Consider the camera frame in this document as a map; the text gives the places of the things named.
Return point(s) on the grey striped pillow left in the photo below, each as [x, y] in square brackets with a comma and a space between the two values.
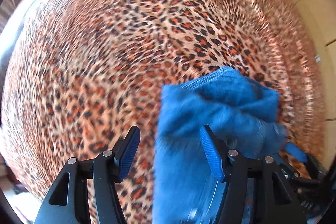
[10, 34]

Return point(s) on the blue denim pants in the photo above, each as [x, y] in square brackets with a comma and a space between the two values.
[188, 172]

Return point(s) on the light wooden wardrobe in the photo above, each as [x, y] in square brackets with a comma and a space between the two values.
[319, 17]

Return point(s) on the leopard print bedspread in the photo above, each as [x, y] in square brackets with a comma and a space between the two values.
[83, 71]

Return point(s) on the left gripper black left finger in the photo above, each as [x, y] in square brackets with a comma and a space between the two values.
[67, 200]

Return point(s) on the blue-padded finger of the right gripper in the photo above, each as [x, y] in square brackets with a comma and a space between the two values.
[296, 152]

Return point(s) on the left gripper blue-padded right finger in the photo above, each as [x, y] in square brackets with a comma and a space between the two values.
[257, 185]

